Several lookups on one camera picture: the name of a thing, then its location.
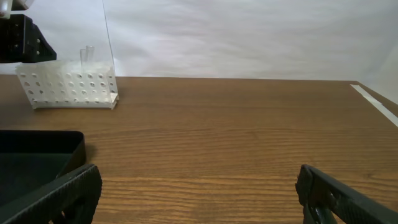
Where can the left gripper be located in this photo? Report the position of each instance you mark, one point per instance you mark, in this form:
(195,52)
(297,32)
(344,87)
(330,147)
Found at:
(15,37)

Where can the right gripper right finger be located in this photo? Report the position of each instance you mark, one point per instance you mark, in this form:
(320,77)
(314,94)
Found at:
(342,202)

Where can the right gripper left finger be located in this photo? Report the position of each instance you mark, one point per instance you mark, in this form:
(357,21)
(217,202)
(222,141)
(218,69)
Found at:
(56,202)

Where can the white test tube rack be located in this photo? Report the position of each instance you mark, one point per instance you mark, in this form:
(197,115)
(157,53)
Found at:
(62,90)

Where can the black tray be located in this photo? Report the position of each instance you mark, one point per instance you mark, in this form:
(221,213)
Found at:
(31,143)

